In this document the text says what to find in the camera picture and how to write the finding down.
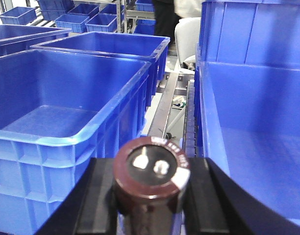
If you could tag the maroon cylindrical capacitor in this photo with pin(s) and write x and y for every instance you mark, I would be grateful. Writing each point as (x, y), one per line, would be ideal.
(151, 176)

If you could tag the large blue bin right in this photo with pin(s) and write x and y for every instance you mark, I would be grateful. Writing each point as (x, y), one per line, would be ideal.
(250, 117)

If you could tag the small blue bin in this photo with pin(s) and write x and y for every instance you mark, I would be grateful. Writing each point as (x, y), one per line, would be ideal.
(19, 16)
(102, 22)
(75, 22)

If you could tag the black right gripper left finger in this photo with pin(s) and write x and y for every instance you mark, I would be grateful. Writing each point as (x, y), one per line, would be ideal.
(90, 208)

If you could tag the blue bin middle left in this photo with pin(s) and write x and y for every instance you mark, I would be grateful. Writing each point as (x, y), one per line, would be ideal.
(143, 47)

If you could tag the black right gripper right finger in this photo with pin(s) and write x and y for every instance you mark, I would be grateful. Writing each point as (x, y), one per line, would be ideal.
(216, 205)

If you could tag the stacked blue bin upper right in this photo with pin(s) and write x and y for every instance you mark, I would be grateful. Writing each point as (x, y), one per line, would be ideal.
(252, 32)

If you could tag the blue bin far left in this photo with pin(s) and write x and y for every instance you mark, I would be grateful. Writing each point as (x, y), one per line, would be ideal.
(15, 38)

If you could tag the blue bin front left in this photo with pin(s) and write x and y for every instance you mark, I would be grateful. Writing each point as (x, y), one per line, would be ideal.
(58, 110)

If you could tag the metal shelf rail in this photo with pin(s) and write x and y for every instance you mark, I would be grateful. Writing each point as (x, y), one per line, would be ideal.
(160, 120)

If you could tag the roller conveyor track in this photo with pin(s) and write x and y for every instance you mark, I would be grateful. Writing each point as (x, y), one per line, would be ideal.
(189, 132)

